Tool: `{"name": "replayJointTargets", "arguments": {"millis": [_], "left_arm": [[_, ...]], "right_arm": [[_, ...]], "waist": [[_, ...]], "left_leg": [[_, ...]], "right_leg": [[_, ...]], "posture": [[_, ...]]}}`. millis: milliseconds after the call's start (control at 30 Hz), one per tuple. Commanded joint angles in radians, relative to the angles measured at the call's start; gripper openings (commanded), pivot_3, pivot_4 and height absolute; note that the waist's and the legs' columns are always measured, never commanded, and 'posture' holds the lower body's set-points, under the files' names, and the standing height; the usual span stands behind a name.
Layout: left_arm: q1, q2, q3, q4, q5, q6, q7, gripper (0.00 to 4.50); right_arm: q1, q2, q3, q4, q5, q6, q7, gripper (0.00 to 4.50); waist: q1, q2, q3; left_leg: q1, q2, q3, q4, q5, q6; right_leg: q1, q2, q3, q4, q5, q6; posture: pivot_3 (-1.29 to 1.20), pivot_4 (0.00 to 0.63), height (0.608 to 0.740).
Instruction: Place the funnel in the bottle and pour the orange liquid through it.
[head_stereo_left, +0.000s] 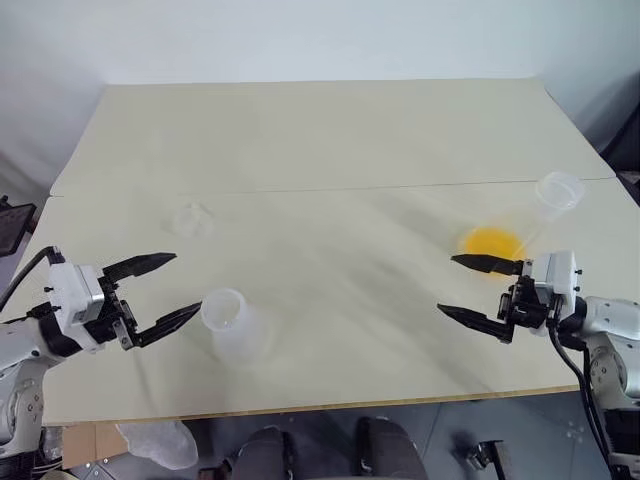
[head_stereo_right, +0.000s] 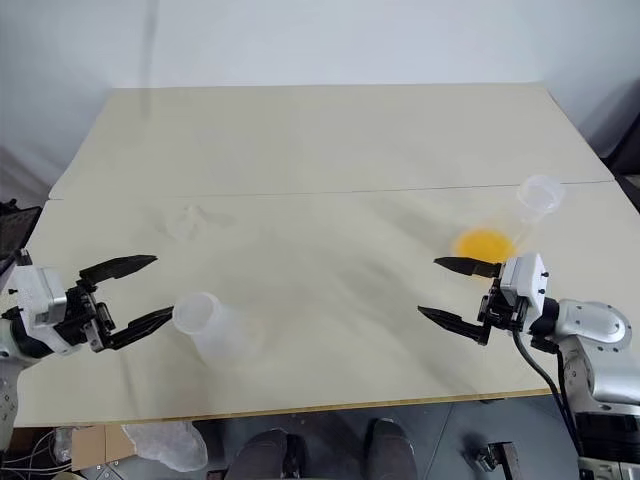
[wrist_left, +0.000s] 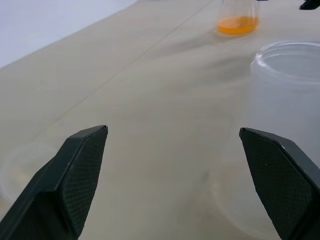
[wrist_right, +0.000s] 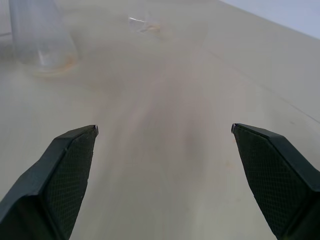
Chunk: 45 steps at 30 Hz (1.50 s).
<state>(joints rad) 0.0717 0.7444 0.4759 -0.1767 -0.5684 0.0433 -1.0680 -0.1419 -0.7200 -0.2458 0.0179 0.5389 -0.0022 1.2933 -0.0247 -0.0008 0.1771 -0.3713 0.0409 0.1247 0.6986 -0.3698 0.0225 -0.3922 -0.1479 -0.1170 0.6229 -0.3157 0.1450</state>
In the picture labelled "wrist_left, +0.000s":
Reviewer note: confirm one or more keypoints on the translucent white plastic jar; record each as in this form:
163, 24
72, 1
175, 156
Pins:
282, 95

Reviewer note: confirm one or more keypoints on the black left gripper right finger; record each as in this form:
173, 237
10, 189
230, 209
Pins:
282, 180

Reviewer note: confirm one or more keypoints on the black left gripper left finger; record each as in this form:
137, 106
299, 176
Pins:
62, 190

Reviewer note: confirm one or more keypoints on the glass flask with orange liquid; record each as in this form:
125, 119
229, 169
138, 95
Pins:
237, 25

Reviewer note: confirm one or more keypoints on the clear round plastic dish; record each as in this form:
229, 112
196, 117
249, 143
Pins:
232, 200

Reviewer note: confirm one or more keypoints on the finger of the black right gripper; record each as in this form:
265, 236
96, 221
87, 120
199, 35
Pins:
311, 4

